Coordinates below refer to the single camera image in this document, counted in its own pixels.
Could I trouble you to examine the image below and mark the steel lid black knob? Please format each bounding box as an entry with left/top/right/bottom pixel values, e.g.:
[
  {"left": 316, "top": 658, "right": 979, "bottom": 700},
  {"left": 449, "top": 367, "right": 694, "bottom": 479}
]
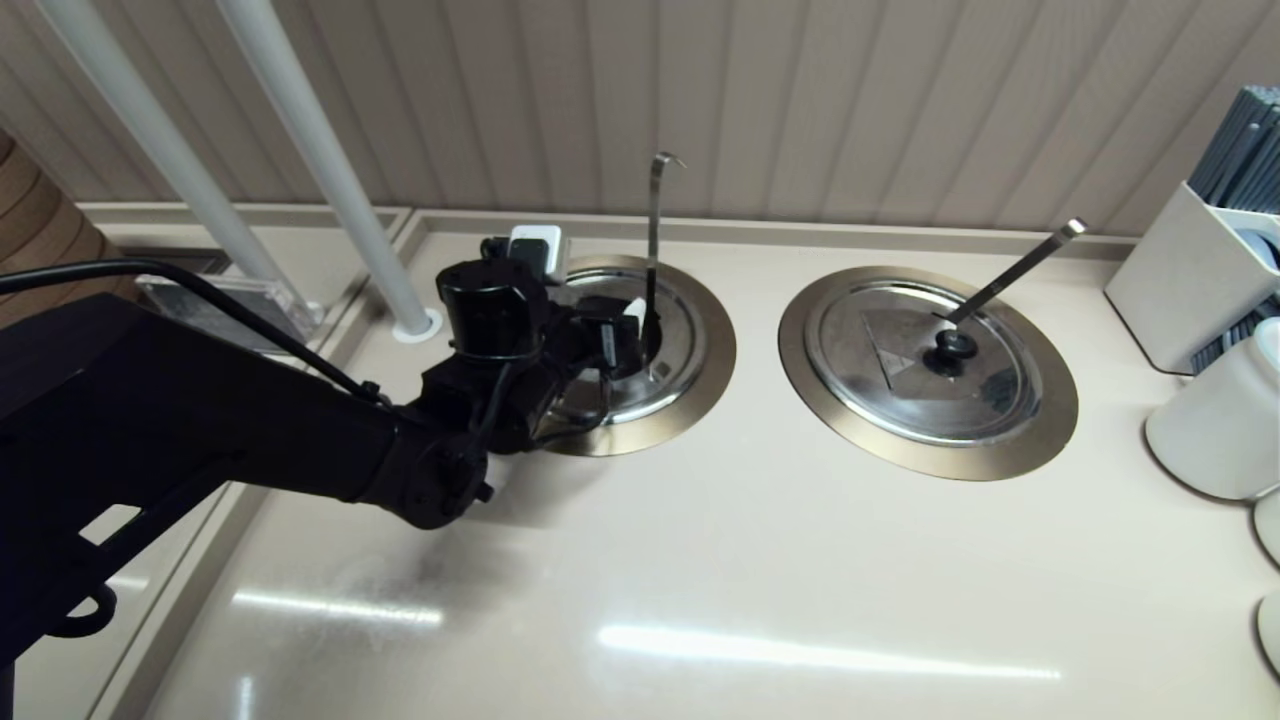
[
  {"left": 555, "top": 270, "right": 707, "bottom": 426},
  {"left": 803, "top": 281, "right": 1044, "bottom": 448}
]

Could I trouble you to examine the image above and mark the white ceramic jar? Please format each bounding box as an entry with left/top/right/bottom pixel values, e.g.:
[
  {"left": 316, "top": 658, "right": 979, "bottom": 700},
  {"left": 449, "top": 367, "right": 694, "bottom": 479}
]
[{"left": 1145, "top": 318, "right": 1280, "bottom": 503}]

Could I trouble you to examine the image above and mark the clear acrylic sign block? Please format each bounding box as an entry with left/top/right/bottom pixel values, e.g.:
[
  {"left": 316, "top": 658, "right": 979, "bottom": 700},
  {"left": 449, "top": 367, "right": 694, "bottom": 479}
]
[{"left": 135, "top": 275, "right": 326, "bottom": 356}]

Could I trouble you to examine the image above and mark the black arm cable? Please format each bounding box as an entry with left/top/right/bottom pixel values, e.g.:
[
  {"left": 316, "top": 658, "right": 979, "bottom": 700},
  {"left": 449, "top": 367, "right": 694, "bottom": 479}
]
[{"left": 0, "top": 260, "right": 391, "bottom": 406}]

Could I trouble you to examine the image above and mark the bamboo steamer stack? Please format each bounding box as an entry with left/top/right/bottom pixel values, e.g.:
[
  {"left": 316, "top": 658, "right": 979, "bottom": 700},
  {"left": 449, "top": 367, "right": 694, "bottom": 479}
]
[{"left": 0, "top": 130, "right": 106, "bottom": 326}]

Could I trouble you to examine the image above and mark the white metal pole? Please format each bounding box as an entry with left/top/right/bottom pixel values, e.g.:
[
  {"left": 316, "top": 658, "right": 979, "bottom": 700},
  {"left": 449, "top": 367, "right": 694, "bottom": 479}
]
[
  {"left": 215, "top": 0, "right": 446, "bottom": 344},
  {"left": 35, "top": 0, "right": 326, "bottom": 321}
]

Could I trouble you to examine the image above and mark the steel ladle handle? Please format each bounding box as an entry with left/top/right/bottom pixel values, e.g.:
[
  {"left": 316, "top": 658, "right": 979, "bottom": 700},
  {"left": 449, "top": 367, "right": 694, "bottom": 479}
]
[
  {"left": 940, "top": 218, "right": 1089, "bottom": 327},
  {"left": 645, "top": 152, "right": 689, "bottom": 321}
]

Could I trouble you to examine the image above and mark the grey chopsticks bundle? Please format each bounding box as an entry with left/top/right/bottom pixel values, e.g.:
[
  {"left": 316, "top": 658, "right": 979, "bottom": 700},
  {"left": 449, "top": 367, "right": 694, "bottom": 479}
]
[{"left": 1185, "top": 86, "right": 1280, "bottom": 376}]

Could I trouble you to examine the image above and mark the white utensil holder box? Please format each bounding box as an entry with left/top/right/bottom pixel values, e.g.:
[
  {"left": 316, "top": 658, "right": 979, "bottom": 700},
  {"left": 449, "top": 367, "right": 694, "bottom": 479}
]
[{"left": 1103, "top": 180, "right": 1280, "bottom": 376}]

